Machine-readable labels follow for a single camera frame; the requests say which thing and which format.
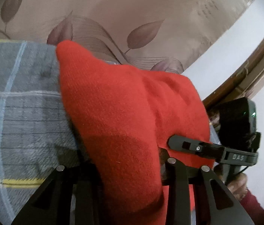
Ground beige leaf pattern curtain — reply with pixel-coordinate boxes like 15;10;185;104
0;0;254;74

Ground person's right hand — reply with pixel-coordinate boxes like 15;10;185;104
226;173;248;201

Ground brown wooden door frame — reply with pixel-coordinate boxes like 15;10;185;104
203;38;264;108

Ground grey plaid bed sheet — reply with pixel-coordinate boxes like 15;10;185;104
0;39;123;225

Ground red knitted garment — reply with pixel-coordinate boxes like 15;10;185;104
56;41;210;224

